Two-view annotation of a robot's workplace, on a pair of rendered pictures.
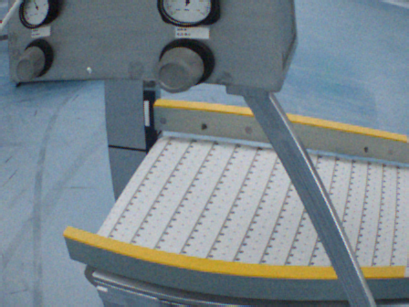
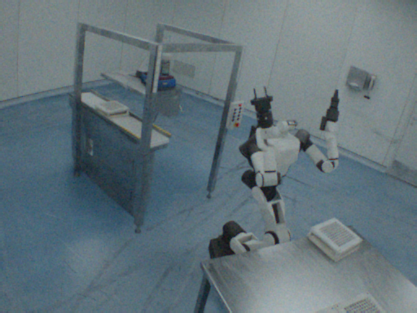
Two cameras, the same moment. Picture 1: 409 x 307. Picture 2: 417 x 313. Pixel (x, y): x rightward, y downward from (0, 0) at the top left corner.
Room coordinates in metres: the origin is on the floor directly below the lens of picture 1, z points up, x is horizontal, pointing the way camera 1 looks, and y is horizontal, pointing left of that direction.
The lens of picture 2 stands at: (2.70, 1.29, 2.01)
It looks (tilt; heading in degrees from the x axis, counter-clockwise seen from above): 27 degrees down; 199
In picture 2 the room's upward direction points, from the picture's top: 11 degrees clockwise
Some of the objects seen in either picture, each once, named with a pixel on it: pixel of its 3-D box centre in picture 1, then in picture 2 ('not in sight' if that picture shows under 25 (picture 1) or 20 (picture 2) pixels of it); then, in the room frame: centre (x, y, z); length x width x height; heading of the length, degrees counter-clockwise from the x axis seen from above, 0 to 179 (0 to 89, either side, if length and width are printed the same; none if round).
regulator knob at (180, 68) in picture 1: (180, 61); not in sight; (0.34, 0.01, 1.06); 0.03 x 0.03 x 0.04; 73
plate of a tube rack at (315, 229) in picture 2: not in sight; (336, 235); (1.01, 1.58, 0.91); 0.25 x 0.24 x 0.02; 147
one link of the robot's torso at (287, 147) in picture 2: not in sight; (271, 151); (0.63, 1.00, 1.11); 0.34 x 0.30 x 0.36; 147
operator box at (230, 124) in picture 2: not in sight; (234, 114); (-0.22, 0.45, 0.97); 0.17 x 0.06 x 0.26; 163
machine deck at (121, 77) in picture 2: not in sight; (139, 81); (0.49, -0.19, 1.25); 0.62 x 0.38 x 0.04; 73
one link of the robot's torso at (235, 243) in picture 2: not in sight; (247, 246); (0.65, 1.04, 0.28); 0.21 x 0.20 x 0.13; 57
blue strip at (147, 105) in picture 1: (152, 164); not in sight; (0.70, 0.06, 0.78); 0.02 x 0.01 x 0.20; 73
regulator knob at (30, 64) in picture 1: (30, 57); not in sight; (0.38, 0.13, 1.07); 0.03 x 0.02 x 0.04; 73
